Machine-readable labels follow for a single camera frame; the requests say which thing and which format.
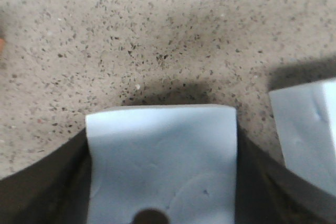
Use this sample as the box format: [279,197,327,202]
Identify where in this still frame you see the smooth light blue foam cube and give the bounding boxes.
[86,104,237,223]

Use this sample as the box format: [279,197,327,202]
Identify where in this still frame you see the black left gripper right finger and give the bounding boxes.
[235,127,335,223]

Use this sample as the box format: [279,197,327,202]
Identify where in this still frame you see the textured light blue foam cube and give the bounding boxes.
[269,78,335,195]

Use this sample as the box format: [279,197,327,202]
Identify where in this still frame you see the dented orange foam cube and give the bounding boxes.
[0,37,6,54]

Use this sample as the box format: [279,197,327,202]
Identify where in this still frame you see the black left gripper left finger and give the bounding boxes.
[1,130,91,223]

